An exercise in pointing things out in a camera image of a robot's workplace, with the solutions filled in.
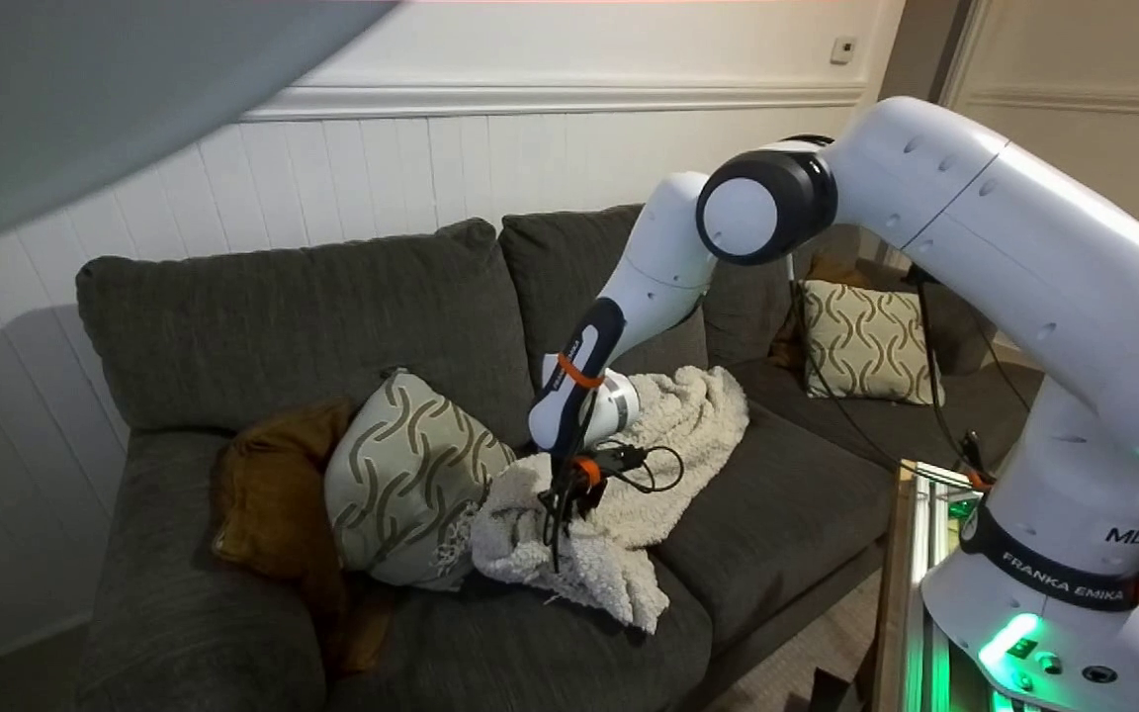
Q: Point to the dark grey fabric sofa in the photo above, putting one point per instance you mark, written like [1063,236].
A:
[780,520]

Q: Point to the mustard brown throw blanket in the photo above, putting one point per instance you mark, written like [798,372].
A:
[275,508]

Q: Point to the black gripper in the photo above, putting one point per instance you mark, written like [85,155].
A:
[577,480]

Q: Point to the blurred grey rounded object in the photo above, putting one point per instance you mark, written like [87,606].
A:
[68,82]

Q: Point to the beige wave-patterned pillow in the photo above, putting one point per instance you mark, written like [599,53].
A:
[414,488]
[869,342]

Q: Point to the white fleece blanket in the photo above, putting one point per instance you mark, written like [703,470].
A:
[689,438]

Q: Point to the white wall switch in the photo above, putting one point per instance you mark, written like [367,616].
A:
[843,48]

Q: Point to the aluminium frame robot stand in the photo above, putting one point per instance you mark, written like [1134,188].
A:
[913,578]

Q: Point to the small grey sofa back cushion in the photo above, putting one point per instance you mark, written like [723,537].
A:
[751,309]

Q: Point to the wide grey sofa back cushion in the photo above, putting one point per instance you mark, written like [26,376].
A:
[296,329]

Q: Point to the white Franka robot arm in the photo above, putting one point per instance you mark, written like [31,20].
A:
[1071,302]

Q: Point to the narrow grey sofa back cushion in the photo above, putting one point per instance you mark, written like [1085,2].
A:
[565,272]

